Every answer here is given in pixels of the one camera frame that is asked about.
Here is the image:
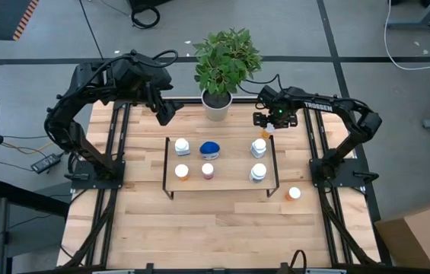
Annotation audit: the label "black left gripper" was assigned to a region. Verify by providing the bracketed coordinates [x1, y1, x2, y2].
[144, 81, 185, 127]

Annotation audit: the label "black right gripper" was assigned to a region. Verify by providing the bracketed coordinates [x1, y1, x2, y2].
[253, 97, 298, 129]

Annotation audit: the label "orange pill bottle white cap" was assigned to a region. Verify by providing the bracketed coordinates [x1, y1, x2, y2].
[174, 164, 190, 182]
[260, 122, 276, 140]
[285, 186, 302, 202]

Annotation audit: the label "white medicine bottle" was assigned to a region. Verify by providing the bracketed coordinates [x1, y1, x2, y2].
[250, 138, 268, 160]

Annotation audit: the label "white bottle blue label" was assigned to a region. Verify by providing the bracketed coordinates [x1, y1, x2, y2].
[174, 137, 192, 157]

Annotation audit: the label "clear antacid jar blue lid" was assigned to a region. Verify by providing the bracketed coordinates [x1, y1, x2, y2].
[199, 141, 221, 161]

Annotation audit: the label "white aspirin bottle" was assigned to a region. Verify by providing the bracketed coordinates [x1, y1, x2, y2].
[249, 163, 268, 184]

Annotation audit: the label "pink bottle white cap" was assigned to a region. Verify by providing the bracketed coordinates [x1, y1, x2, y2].
[201, 162, 215, 180]

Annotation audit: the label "wooden shelf black metal legs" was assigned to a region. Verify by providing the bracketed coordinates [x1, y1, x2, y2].
[161, 135, 280, 201]

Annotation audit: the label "white plant pot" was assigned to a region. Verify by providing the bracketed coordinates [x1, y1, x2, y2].
[200, 89, 234, 123]

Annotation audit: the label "green leafy plant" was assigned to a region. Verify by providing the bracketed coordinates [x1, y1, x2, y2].
[193, 27, 263, 97]

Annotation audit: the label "black power adapter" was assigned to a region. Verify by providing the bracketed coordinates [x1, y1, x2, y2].
[30, 153, 62, 175]

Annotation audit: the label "grey desk leg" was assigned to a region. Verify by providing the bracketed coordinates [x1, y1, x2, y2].
[385, 0, 430, 30]

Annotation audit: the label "black desk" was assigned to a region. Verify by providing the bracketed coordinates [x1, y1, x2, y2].
[0, 178, 72, 274]

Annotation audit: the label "brown cardboard box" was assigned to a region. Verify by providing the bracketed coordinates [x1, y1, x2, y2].
[374, 197, 430, 272]

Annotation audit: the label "black mat orange stripes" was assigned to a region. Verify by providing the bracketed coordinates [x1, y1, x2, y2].
[0, 0, 40, 42]

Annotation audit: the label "black metal table frame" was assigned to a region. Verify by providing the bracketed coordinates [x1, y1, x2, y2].
[56, 97, 393, 274]

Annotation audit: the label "coiled black cable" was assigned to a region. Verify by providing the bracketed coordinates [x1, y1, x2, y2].
[130, 3, 161, 30]

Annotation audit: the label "white floor cable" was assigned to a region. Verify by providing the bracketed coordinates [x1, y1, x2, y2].
[384, 0, 430, 72]

